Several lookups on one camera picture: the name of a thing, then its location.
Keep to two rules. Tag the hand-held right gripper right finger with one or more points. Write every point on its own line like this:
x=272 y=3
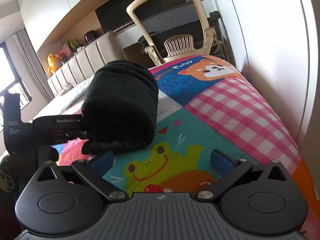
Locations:
x=222 y=162

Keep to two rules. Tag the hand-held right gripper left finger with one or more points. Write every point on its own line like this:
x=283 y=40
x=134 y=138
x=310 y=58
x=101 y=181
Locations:
x=101 y=163

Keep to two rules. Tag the black knit garment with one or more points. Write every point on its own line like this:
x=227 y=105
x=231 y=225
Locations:
x=120 y=105

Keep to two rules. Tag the person's dark patterned clothing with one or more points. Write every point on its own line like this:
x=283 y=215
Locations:
x=10 y=180

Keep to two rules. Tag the colourful cartoon printed blanket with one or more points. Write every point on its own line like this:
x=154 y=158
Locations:
x=225 y=110

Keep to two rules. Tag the window with black bars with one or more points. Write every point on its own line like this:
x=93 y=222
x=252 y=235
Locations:
x=10 y=80

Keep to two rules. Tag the yellow plush toy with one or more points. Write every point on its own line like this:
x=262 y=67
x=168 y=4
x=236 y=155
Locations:
x=53 y=63

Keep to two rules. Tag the grey curtain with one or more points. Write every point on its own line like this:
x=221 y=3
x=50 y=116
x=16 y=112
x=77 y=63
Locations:
x=23 y=45

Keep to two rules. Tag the green potted plant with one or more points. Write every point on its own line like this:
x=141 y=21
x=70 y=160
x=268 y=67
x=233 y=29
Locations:
x=73 y=44

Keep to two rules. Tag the black round appliance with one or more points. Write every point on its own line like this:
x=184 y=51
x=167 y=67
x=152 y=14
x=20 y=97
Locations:
x=89 y=36

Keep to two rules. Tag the beige mesh office chair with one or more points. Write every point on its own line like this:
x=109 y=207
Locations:
x=172 y=22

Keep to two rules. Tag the white wall cabinet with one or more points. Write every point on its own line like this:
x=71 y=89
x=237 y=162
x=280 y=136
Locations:
x=50 y=5

